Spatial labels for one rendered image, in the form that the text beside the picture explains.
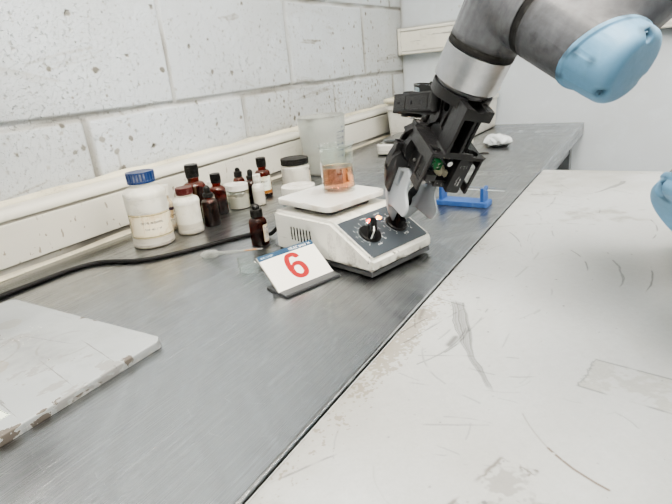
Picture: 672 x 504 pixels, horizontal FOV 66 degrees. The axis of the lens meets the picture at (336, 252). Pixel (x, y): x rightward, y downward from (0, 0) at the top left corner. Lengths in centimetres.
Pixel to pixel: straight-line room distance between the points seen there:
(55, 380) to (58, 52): 65
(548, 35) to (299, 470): 42
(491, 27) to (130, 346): 49
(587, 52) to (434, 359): 30
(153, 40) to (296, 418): 92
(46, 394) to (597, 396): 48
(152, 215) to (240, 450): 58
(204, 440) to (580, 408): 30
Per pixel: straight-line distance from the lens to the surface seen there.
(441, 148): 62
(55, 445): 50
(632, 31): 52
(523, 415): 45
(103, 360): 59
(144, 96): 116
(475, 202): 98
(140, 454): 46
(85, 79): 109
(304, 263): 70
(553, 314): 60
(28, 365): 63
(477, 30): 59
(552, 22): 54
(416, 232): 75
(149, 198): 93
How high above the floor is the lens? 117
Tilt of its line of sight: 20 degrees down
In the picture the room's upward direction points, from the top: 6 degrees counter-clockwise
